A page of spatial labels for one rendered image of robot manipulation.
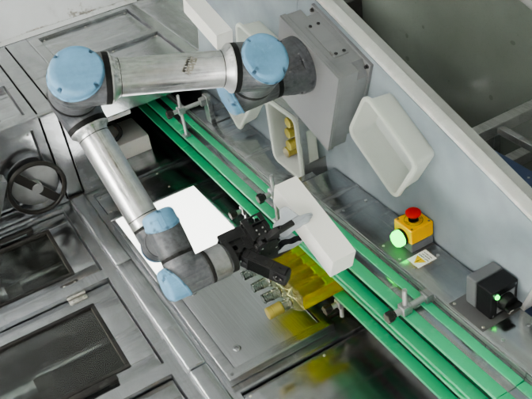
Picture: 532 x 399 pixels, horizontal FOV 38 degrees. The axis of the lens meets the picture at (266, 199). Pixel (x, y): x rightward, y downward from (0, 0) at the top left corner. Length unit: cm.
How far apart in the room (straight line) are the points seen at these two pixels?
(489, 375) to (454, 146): 50
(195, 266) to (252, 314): 65
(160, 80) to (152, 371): 87
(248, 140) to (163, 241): 108
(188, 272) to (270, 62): 51
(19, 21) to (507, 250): 436
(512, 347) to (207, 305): 95
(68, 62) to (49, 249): 122
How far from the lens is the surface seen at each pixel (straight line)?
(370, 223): 207
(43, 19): 566
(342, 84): 189
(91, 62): 169
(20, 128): 279
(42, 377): 236
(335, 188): 221
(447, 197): 188
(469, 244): 189
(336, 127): 201
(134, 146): 310
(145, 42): 315
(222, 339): 221
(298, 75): 194
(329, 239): 169
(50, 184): 291
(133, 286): 246
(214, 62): 175
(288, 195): 176
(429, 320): 184
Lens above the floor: 174
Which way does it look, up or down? 20 degrees down
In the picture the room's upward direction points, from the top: 115 degrees counter-clockwise
